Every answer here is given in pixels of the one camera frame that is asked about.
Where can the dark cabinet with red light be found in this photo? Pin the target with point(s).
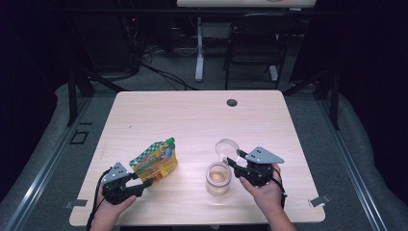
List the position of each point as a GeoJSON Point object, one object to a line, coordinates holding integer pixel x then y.
{"type": "Point", "coordinates": [102, 45]}

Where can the black folding chair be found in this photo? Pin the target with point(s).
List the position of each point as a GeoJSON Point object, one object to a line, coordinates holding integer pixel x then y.
{"type": "Point", "coordinates": [256, 41]}

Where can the person's right hand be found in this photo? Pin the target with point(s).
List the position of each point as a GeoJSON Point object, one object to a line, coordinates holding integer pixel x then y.
{"type": "Point", "coordinates": [267, 197]}

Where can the clear glass jar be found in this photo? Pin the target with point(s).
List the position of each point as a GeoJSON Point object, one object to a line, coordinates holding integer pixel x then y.
{"type": "Point", "coordinates": [218, 183]}

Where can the black metal stand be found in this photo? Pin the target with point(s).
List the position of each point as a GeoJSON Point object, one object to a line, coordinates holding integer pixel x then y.
{"type": "Point", "coordinates": [334, 102]}
{"type": "Point", "coordinates": [72, 96]}

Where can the yellow pouch with green cap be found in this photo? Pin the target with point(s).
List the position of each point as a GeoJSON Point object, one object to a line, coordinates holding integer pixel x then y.
{"type": "Point", "coordinates": [155, 162]}

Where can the clear hinged jar lid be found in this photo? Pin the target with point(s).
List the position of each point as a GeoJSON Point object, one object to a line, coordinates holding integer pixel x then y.
{"type": "Point", "coordinates": [226, 148]}

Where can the white desk leg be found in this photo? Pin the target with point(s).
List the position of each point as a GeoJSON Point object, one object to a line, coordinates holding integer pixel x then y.
{"type": "Point", "coordinates": [199, 54]}

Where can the aluminium floor rail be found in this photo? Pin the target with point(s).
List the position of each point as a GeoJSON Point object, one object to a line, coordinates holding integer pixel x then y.
{"type": "Point", "coordinates": [349, 160]}
{"type": "Point", "coordinates": [48, 166]}

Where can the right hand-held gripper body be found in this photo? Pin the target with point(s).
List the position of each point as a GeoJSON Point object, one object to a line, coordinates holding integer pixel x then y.
{"type": "Point", "coordinates": [260, 170]}

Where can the short black tape strip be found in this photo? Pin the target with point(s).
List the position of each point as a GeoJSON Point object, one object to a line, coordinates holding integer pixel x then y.
{"type": "Point", "coordinates": [85, 123]}

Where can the grey tape piece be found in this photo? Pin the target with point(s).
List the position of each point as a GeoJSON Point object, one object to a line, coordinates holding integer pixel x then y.
{"type": "Point", "coordinates": [319, 200]}
{"type": "Point", "coordinates": [76, 203]}

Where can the person's left hand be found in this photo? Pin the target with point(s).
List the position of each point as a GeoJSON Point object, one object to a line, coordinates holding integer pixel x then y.
{"type": "Point", "coordinates": [109, 213]}

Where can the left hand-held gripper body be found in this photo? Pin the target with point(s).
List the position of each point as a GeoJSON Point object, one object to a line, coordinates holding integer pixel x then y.
{"type": "Point", "coordinates": [117, 189]}

